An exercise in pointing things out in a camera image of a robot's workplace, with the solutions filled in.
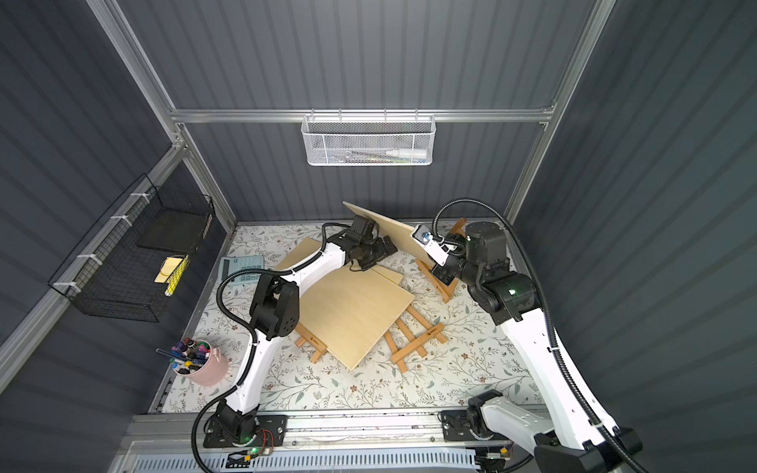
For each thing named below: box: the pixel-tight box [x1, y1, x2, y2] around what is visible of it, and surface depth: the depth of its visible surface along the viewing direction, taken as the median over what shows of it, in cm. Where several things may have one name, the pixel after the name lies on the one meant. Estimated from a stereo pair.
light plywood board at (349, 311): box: [298, 267, 415, 371], surface depth 89 cm
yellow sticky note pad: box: [153, 256, 184, 283], surface depth 77 cm
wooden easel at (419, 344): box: [384, 303, 449, 374], surface depth 88 cm
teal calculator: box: [218, 255, 265, 284], surface depth 107 cm
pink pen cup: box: [171, 338, 229, 388], surface depth 75 cm
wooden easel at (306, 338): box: [294, 322, 329, 364], surface depth 86 cm
